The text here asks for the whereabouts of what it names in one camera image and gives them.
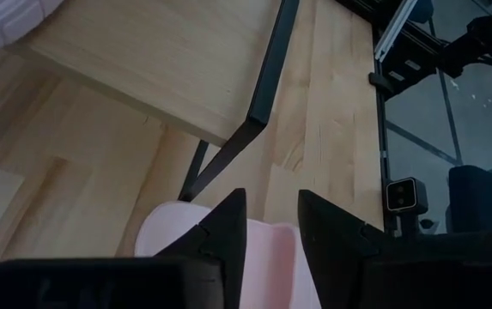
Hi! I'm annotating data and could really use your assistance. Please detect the black aluminium rig frame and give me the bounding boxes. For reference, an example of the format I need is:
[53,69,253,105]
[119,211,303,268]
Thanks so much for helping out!
[335,0,492,235]

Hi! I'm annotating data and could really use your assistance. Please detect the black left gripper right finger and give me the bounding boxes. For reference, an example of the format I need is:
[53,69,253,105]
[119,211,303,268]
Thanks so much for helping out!
[299,190,492,309]

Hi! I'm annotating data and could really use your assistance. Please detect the small black white-faced camera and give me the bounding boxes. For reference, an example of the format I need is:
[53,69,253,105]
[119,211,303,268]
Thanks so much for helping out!
[385,176,429,235]

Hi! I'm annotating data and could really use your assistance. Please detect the pink foam slide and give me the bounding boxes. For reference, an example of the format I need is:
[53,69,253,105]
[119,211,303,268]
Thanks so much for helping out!
[0,0,65,58]
[133,200,322,309]

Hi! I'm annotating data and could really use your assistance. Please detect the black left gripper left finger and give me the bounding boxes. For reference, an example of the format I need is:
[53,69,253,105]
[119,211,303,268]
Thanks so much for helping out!
[0,187,247,309]

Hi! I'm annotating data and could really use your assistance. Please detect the wooden shelf black metal frame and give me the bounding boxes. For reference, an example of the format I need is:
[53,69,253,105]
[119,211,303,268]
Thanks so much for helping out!
[7,0,301,203]

